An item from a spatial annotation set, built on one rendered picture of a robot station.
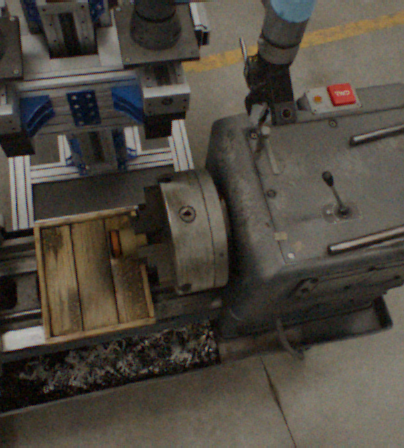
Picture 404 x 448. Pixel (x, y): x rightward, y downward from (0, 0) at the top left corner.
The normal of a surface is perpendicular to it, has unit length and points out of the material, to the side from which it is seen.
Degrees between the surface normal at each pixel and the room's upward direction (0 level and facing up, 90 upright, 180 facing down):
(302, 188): 0
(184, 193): 12
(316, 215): 0
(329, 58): 0
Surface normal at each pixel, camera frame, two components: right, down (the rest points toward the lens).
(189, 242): 0.18, 0.12
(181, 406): 0.07, -0.39
